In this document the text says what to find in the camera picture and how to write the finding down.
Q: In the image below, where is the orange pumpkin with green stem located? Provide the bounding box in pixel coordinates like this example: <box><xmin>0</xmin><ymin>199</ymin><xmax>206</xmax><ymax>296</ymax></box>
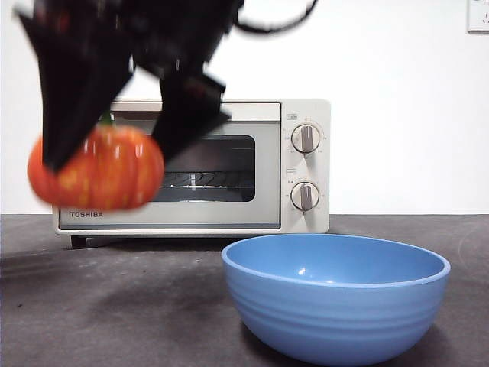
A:
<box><xmin>26</xmin><ymin>112</ymin><xmax>166</xmax><ymax>211</ymax></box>

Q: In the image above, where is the oven door with beige handle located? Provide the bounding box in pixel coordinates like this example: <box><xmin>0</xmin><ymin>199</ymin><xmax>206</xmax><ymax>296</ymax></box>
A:
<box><xmin>57</xmin><ymin>101</ymin><xmax>283</xmax><ymax>230</ymax></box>

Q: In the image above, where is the blue ribbed bowl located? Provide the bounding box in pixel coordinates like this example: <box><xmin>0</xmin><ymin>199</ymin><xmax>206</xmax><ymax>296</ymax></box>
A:
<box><xmin>221</xmin><ymin>233</ymin><xmax>452</xmax><ymax>356</ymax></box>

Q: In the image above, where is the beige oven knob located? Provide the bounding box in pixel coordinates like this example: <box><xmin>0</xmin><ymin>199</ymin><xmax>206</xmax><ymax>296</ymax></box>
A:
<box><xmin>290</xmin><ymin>181</ymin><xmax>321</xmax><ymax>212</ymax></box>
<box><xmin>290</xmin><ymin>124</ymin><xmax>322</xmax><ymax>154</ymax></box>

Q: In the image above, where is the white toaster oven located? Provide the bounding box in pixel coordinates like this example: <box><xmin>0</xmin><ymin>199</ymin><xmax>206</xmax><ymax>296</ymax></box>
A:
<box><xmin>53</xmin><ymin>98</ymin><xmax>332</xmax><ymax>249</ymax></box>

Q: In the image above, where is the metal wire oven rack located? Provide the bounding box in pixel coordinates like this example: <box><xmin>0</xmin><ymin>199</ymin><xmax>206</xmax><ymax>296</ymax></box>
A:
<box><xmin>160</xmin><ymin>171</ymin><xmax>255</xmax><ymax>190</ymax></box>

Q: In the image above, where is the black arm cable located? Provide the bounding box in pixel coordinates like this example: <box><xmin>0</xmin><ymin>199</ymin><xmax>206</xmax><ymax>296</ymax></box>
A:
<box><xmin>232</xmin><ymin>0</ymin><xmax>320</xmax><ymax>36</ymax></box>

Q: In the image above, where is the white wall socket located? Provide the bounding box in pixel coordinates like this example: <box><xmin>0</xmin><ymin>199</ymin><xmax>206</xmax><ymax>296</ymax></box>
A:
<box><xmin>466</xmin><ymin>0</ymin><xmax>489</xmax><ymax>34</ymax></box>

